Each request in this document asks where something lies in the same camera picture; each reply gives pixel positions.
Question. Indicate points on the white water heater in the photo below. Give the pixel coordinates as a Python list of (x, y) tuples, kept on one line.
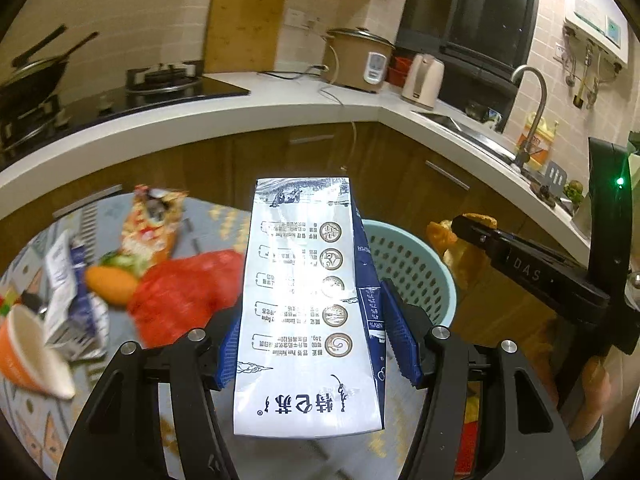
[(603, 23)]

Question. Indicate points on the beige rice cooker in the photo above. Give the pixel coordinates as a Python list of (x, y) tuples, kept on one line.
[(356, 58)]

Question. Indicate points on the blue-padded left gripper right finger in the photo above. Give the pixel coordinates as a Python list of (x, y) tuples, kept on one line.
[(520, 434)]

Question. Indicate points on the orange torn wrapper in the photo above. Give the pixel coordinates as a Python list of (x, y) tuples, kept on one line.
[(465, 261)]

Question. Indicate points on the light blue laundry basket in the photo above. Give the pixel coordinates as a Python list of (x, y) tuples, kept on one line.
[(415, 269)]

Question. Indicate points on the large blue white milk carton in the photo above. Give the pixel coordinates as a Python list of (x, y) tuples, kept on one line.
[(312, 350)]

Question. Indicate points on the wall power socket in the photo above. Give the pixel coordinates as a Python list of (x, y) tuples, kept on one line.
[(295, 18)]

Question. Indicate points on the red plastic bag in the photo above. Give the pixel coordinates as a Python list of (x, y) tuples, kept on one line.
[(180, 294)]

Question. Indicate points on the orange paper cup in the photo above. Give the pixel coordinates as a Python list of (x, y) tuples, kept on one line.
[(27, 361)]

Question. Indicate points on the rubik's cube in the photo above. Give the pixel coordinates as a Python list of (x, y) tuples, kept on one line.
[(8, 300)]

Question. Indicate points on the white electric kettle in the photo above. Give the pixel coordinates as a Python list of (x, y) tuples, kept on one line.
[(424, 81)]

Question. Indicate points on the red paper cup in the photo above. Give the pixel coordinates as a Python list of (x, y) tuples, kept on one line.
[(468, 443)]

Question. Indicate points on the wooden cutting board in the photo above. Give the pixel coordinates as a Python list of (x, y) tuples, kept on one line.
[(242, 35)]

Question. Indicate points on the panda snack bag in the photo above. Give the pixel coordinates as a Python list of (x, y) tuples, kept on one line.
[(151, 227)]

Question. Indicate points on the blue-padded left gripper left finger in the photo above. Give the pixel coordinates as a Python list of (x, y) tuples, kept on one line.
[(165, 399)]

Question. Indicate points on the person's right hand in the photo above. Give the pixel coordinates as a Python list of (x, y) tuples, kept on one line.
[(596, 385)]

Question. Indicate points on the dark window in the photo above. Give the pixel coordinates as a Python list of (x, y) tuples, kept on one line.
[(481, 43)]

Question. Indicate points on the small white milk carton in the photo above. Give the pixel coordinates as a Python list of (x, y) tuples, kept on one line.
[(76, 322)]

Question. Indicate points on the black gas stove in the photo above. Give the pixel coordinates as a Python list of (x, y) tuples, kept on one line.
[(145, 88)]

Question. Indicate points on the black wok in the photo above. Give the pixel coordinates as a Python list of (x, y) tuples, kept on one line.
[(32, 82)]

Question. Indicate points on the wooden lower cabinets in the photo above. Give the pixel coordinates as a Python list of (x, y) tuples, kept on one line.
[(395, 179)]

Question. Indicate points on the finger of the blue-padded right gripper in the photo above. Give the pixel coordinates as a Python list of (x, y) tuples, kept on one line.
[(542, 271)]

